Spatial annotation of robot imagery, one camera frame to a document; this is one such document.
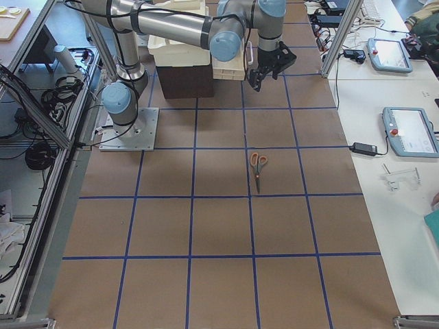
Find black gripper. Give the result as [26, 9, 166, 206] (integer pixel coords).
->
[248, 41, 296, 91]

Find light wood drawer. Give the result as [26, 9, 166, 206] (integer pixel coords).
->
[211, 54, 245, 81]

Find orange grey scissors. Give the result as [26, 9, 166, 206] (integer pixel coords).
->
[250, 152, 268, 193]

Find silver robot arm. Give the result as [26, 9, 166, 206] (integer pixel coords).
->
[64, 1, 297, 137]

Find dark brown drawer cabinet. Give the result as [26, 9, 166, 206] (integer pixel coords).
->
[156, 64, 214, 99]

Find white plastic storage bin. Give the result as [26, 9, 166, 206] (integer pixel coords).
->
[147, 0, 211, 67]

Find far teach pendant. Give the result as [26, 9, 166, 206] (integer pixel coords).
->
[366, 38, 413, 73]

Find teach pendant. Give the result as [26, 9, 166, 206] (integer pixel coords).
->
[366, 38, 413, 73]
[381, 107, 438, 158]

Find black power adapter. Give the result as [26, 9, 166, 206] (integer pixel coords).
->
[349, 142, 378, 156]

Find near teach pendant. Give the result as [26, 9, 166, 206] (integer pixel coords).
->
[381, 107, 438, 158]

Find grey cylinder device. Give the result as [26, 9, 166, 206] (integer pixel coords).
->
[54, 45, 78, 74]

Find teal folder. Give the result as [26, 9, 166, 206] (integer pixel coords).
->
[424, 210, 439, 247]

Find wooden cutting board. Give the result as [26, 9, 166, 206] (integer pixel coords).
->
[1, 6, 30, 41]

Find white crumpled cloth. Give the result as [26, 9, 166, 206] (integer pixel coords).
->
[1, 212, 25, 257]

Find white drawer handle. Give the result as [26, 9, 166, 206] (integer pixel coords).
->
[244, 41, 254, 68]

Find aluminium frame post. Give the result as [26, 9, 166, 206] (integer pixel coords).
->
[320, 0, 363, 78]

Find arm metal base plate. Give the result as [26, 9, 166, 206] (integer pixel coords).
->
[98, 108, 159, 151]

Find clear acrylic bracket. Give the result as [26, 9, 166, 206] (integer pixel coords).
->
[382, 164, 421, 192]

